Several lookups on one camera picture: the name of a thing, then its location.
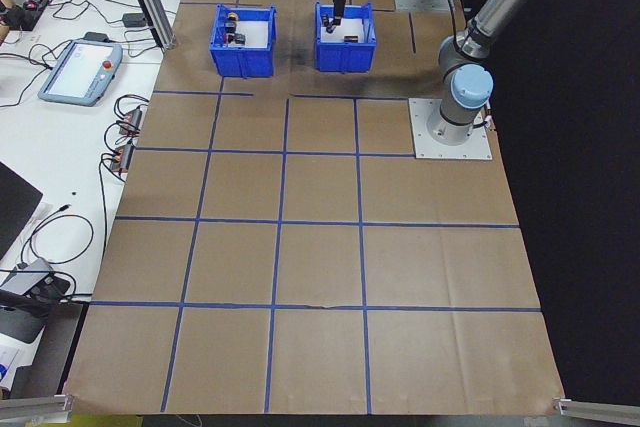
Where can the blue plastic storage bin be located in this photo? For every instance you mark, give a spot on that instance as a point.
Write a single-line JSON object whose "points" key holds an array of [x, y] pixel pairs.
{"points": [[345, 57], [245, 62]]}

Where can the white foam bin liner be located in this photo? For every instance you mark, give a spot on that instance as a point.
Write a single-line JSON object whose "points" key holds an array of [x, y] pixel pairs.
{"points": [[257, 34], [355, 29]]}

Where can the yellow push button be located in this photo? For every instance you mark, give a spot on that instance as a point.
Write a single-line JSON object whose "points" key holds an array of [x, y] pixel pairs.
{"points": [[231, 15]]}

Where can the black power adapter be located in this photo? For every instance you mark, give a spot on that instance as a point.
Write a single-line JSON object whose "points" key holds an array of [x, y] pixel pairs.
{"points": [[135, 21]]}

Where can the black power brick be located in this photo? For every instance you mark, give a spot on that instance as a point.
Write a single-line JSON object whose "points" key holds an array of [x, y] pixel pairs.
{"points": [[97, 36]]}

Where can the grey-blue teach pendant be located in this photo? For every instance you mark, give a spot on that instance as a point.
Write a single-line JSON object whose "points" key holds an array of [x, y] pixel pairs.
{"points": [[75, 72]]}

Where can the black power strip red switches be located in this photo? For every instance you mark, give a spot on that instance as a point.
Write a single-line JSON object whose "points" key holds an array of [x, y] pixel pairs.
{"points": [[27, 9]]}

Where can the black laptop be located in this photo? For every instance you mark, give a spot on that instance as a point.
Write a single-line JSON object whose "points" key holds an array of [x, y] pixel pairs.
{"points": [[15, 207]]}

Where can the dark grey docking hub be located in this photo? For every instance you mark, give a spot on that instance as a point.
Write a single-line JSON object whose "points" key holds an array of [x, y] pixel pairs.
{"points": [[30, 277]]}

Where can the black frame cover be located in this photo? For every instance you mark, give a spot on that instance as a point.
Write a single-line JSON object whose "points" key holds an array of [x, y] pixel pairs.
{"points": [[590, 197]]}

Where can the aluminium profile rail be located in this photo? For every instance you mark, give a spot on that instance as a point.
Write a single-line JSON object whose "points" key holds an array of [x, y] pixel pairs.
{"points": [[600, 412], [35, 409]]}

